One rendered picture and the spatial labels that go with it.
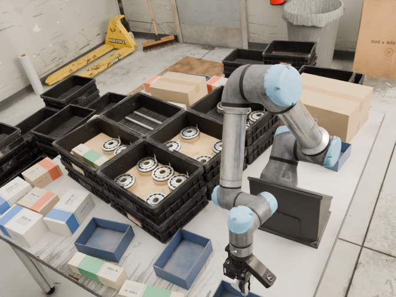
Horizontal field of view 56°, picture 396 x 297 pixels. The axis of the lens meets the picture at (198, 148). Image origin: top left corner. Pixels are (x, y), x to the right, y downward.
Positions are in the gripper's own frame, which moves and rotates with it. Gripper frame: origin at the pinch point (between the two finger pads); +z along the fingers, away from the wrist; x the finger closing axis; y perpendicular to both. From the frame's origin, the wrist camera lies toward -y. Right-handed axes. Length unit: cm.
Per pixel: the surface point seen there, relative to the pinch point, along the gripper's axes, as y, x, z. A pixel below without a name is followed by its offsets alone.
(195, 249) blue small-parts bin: 29.7, -11.3, 5.4
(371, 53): 28, -320, 18
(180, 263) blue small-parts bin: 31.9, -3.0, 6.5
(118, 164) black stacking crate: 78, -22, -16
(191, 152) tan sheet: 57, -50, -12
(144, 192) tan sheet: 60, -18, -8
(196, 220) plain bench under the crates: 38.4, -24.9, 4.2
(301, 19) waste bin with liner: 87, -277, -21
